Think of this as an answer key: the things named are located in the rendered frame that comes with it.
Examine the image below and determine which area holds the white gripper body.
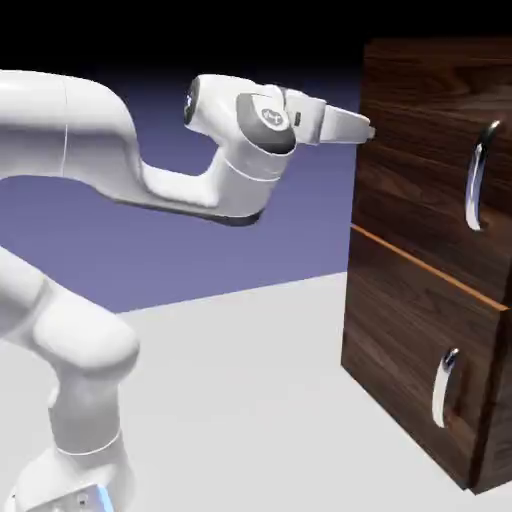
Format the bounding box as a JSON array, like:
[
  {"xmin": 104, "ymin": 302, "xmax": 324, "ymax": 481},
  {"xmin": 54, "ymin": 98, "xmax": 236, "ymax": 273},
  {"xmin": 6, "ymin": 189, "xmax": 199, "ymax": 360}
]
[{"xmin": 318, "ymin": 103, "xmax": 372, "ymax": 147}]

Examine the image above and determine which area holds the dark wood cabinet door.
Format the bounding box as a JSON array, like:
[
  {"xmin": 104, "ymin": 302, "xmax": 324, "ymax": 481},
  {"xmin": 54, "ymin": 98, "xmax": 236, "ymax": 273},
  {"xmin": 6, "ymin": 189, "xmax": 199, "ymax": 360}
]
[
  {"xmin": 340, "ymin": 227, "xmax": 506, "ymax": 490},
  {"xmin": 351, "ymin": 42, "xmax": 512, "ymax": 308}
]

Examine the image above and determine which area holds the dark wood cabinet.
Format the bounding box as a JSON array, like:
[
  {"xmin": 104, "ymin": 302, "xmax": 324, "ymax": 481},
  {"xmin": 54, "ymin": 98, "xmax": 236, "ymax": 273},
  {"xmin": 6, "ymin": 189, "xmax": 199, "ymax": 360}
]
[{"xmin": 340, "ymin": 37, "xmax": 512, "ymax": 496}]

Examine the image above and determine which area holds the curved silver door handle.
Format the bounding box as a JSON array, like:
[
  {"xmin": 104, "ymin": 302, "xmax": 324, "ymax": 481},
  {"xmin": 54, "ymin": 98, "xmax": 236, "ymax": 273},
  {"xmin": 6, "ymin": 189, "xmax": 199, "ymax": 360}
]
[
  {"xmin": 431, "ymin": 348, "xmax": 460, "ymax": 429},
  {"xmin": 464, "ymin": 120, "xmax": 502, "ymax": 232}
]

